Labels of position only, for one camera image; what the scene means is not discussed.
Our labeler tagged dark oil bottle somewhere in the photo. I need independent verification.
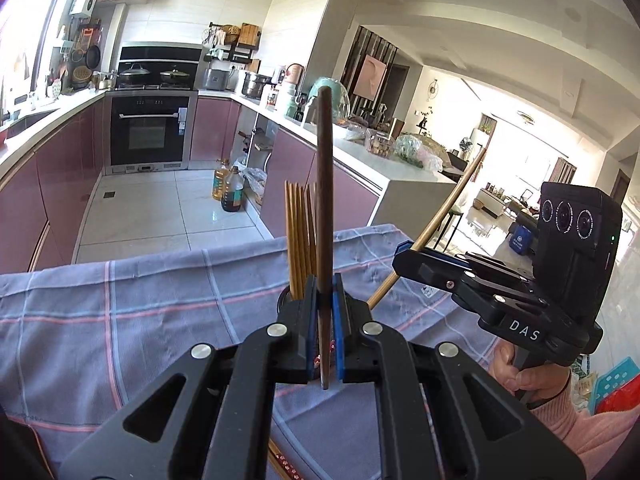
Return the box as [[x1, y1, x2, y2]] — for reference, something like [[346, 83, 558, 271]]
[[221, 166, 244, 212]]

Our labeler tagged left black wok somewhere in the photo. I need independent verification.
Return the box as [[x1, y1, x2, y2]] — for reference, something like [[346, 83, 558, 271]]
[[117, 64, 150, 87]]

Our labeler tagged person's right hand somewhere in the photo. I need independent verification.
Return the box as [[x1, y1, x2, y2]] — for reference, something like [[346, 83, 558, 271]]
[[489, 340, 570, 402]]

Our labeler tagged black range hood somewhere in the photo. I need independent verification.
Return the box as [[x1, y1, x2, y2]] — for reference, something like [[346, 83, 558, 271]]
[[117, 44, 202, 77]]

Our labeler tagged black wok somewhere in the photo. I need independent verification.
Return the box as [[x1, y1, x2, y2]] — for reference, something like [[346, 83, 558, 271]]
[[117, 64, 150, 87], [160, 66, 191, 87]]

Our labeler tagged steel stock pot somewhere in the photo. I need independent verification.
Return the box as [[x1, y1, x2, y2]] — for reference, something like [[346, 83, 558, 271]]
[[241, 72, 271, 100]]

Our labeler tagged blue plaid tablecloth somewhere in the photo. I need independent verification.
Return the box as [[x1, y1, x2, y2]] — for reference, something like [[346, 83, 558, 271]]
[[1, 224, 496, 479]]

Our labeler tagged yellow oil bottle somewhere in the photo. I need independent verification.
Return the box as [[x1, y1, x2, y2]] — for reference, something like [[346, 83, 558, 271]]
[[212, 159, 230, 200]]

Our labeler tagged black mesh pen holder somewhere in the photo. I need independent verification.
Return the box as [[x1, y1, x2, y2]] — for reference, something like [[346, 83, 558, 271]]
[[277, 285, 299, 321]]

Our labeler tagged black wall rack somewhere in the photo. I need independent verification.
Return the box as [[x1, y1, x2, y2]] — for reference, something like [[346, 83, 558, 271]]
[[202, 22, 262, 65]]

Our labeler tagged black built-in oven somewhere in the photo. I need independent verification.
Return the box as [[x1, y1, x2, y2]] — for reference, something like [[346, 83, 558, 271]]
[[110, 96, 189, 166]]

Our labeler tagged right black wok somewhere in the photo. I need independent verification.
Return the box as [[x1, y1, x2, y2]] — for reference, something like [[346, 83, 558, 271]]
[[160, 66, 191, 87]]

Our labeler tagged mint green appliance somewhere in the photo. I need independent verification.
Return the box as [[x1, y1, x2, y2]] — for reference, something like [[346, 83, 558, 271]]
[[307, 77, 352, 122]]

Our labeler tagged black camera box right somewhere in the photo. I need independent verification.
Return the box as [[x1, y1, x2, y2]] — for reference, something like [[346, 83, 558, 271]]
[[533, 182, 622, 326]]

